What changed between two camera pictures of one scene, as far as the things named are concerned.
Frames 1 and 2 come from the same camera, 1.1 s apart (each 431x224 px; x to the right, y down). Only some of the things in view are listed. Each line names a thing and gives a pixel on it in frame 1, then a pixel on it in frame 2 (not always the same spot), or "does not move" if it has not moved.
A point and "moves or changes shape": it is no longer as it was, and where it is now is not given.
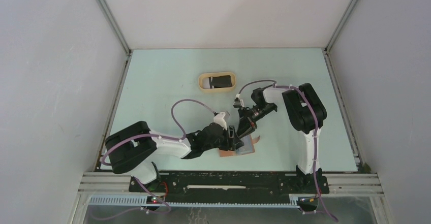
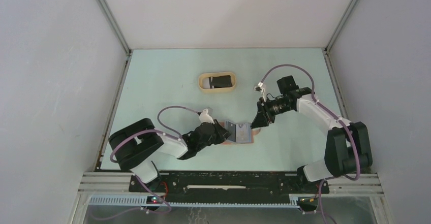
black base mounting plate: [229, 185] does not move
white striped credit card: [206, 83] does not move
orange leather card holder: [224, 153] moves or changes shape
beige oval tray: [202, 76] does not move
